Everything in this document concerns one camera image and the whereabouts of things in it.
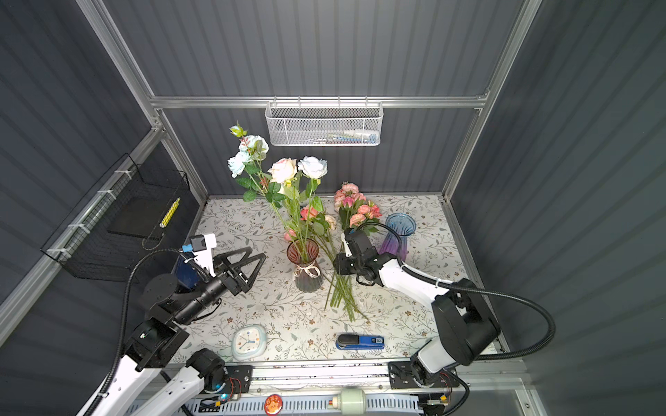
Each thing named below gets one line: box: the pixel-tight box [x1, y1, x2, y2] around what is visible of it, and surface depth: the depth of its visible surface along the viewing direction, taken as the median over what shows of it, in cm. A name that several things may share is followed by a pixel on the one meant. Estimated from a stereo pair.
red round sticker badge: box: [263, 393, 284, 416], surface depth 71 cm
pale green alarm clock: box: [231, 324, 268, 361], surface depth 79 cm
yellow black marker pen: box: [159, 196, 182, 228], surface depth 78 cm
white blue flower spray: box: [227, 122, 300, 256], surface depth 72 cm
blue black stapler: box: [335, 333, 386, 351], surface depth 80 cm
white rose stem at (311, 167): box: [297, 156, 328, 261], surface depth 68 cm
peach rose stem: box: [267, 157, 304, 261], surface depth 68 cm
